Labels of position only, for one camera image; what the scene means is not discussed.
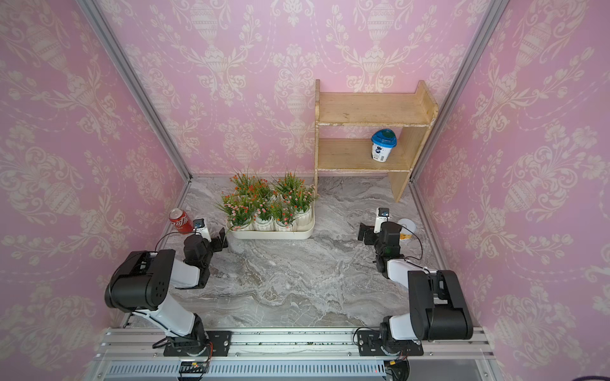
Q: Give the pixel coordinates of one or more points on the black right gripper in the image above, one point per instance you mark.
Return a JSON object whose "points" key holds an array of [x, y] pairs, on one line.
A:
{"points": [[370, 230]]}

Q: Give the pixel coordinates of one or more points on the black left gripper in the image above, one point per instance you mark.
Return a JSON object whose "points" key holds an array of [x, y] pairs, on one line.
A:
{"points": [[223, 237]]}

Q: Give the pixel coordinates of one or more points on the pink flower twine pot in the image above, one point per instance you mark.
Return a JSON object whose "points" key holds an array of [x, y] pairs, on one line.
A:
{"points": [[239, 212]]}

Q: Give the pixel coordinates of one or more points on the pink flower front pot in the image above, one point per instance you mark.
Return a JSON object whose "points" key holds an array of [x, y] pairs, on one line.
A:
{"points": [[263, 216]]}

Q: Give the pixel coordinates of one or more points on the orange flower white pot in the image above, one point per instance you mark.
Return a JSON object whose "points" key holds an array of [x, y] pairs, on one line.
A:
{"points": [[245, 184]]}

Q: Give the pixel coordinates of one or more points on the red flower white pot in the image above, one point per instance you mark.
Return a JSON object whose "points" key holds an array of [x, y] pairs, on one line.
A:
{"points": [[263, 190]]}

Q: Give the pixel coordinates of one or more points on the red pink flower pot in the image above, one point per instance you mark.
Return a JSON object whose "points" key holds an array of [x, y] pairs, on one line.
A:
{"points": [[283, 215]]}

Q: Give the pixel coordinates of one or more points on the red flower front pot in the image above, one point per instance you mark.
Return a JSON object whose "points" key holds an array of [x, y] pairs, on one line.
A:
{"points": [[302, 200]]}

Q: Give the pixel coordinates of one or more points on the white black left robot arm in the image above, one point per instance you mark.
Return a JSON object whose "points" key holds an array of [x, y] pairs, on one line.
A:
{"points": [[140, 286]]}

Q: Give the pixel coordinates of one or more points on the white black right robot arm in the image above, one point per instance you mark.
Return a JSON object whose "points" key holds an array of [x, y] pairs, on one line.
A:
{"points": [[437, 307]]}

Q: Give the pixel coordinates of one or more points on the cream plastic storage box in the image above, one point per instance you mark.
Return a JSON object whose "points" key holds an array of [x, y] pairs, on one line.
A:
{"points": [[275, 235]]}

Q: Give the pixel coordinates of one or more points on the blue lid white cup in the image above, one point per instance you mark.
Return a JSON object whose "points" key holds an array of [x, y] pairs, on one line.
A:
{"points": [[384, 141]]}

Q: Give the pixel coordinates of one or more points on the wooden two-tier shelf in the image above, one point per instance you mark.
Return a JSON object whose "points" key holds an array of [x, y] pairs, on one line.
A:
{"points": [[411, 115]]}

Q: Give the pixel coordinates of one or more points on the red can by wall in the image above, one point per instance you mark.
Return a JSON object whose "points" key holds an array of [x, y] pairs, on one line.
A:
{"points": [[181, 221]]}

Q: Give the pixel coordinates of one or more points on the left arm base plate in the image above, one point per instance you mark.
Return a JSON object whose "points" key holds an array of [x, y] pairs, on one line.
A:
{"points": [[214, 343]]}

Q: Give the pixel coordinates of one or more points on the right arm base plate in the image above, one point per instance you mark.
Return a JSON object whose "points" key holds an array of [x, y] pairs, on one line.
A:
{"points": [[372, 343]]}

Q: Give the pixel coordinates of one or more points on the aluminium front rail frame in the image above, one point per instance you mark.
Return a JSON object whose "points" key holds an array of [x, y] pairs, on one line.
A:
{"points": [[343, 353]]}

